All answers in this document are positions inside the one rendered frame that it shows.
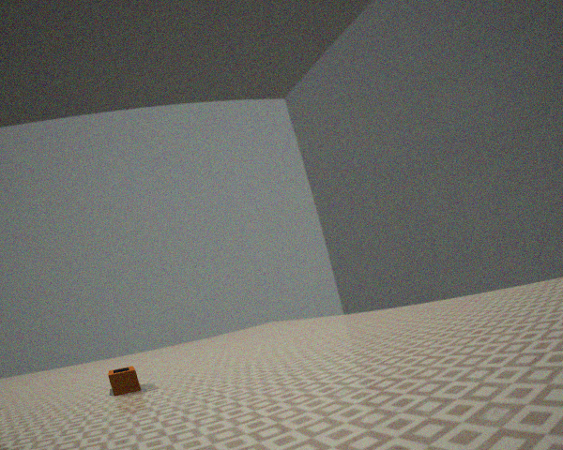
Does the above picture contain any orange block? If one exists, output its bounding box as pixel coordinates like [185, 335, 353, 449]
[108, 366, 141, 396]

